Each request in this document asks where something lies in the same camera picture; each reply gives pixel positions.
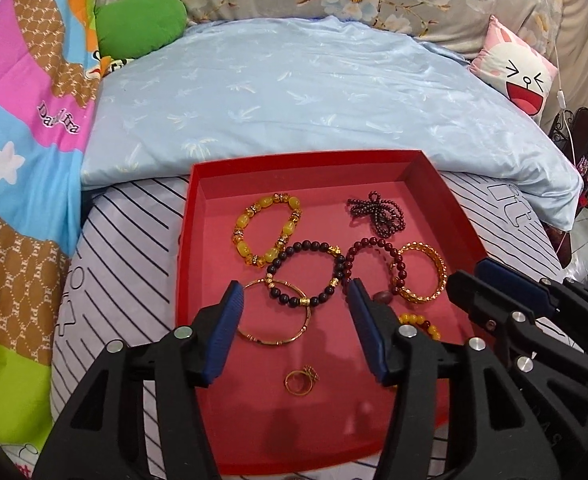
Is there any woven gold chain bracelet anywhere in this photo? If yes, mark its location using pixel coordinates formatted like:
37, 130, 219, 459
390, 240, 449, 305

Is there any yellow bead bracelet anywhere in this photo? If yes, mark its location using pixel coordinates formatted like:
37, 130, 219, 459
397, 311, 443, 342

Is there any red bead bracelet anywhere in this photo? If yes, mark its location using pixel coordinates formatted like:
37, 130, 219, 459
342, 236, 410, 311

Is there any gold ornate ring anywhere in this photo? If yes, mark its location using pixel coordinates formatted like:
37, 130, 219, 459
283, 365, 321, 398

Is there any thin gold bangle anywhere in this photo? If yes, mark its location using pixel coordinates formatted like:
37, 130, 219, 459
238, 278, 311, 348

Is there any dark wood bead bracelet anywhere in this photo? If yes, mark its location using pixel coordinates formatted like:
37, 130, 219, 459
264, 239, 347, 309

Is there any grey striped bed sheet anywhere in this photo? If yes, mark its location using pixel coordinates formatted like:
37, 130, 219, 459
48, 169, 565, 480

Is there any red cardboard tray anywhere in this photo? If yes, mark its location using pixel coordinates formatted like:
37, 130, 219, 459
174, 148, 493, 477

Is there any pink white cartoon pillow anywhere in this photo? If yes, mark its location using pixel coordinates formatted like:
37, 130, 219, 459
469, 15, 558, 124

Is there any beige curtain cloth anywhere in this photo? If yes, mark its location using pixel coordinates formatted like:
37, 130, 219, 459
540, 0, 588, 133

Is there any light blue blanket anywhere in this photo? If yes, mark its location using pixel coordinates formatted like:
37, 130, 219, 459
80, 18, 582, 231

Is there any colourful cartoon monkey quilt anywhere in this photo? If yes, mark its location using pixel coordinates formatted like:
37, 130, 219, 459
0, 0, 104, 479

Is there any green plush cushion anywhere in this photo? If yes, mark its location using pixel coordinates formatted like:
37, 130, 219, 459
96, 0, 188, 58

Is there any dark small-bead knotted bracelet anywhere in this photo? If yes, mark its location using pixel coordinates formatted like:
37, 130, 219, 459
346, 190, 407, 239

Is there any white charging cable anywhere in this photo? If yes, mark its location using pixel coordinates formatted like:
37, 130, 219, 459
543, 8, 578, 261

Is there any amber gold bead bracelet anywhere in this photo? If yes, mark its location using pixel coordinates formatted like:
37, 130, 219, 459
231, 192, 304, 268

